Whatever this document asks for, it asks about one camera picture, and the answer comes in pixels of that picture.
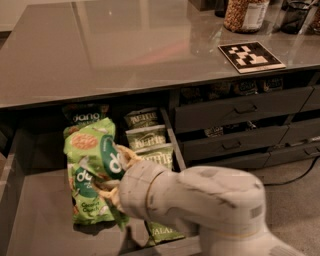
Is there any grey right lower drawer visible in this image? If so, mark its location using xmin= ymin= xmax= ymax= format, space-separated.
xmin=265 ymin=142 xmax=320 ymax=167

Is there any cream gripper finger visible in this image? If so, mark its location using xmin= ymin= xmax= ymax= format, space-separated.
xmin=115 ymin=145 xmax=142 ymax=171
xmin=98 ymin=187 xmax=122 ymax=211

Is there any grey bottom middle drawer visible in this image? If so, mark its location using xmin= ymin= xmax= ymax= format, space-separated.
xmin=196 ymin=151 xmax=272 ymax=170

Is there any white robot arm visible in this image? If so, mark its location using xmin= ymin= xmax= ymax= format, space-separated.
xmin=92 ymin=146 xmax=305 ymax=256

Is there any grey right middle drawer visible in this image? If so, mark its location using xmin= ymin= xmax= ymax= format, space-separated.
xmin=281 ymin=118 xmax=320 ymax=143

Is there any rear Kettle chip bag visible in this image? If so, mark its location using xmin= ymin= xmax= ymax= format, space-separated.
xmin=124 ymin=107 xmax=159 ymax=129

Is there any grey upper middle drawer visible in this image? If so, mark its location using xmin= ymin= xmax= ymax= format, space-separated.
xmin=175 ymin=86 xmax=313 ymax=133

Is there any grey right upper drawer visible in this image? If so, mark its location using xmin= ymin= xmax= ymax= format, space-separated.
xmin=301 ymin=85 xmax=320 ymax=112

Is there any green Dang rice chip bag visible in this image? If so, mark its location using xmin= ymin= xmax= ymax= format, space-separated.
xmin=64 ymin=118 xmax=129 ymax=230

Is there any black power cable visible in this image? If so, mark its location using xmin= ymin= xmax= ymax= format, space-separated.
xmin=263 ymin=155 xmax=320 ymax=187

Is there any dark container on counter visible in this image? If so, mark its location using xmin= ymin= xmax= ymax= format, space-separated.
xmin=280 ymin=0 xmax=311 ymax=34

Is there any glass jar of grains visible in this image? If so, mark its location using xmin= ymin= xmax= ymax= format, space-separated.
xmin=224 ymin=0 xmax=270 ymax=33

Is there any front Kettle jalapeno chip bag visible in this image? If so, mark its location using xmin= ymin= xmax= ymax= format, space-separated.
xmin=145 ymin=222 xmax=185 ymax=247

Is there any rear dark Dang chip bag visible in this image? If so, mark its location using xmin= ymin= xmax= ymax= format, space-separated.
xmin=62 ymin=103 xmax=109 ymax=125

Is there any open grey top drawer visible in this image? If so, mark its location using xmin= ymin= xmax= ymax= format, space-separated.
xmin=0 ymin=108 xmax=201 ymax=256

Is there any black white fiducial marker tile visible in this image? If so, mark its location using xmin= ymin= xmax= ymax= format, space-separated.
xmin=218 ymin=41 xmax=286 ymax=74

